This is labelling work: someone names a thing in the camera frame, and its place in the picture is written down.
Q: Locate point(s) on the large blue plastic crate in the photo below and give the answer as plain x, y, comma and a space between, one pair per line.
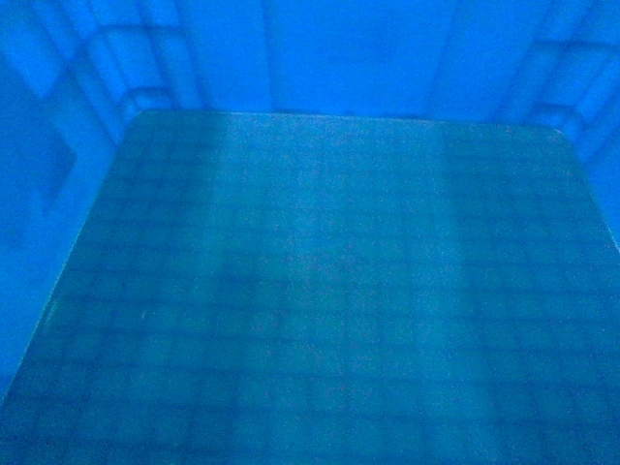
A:
309, 232

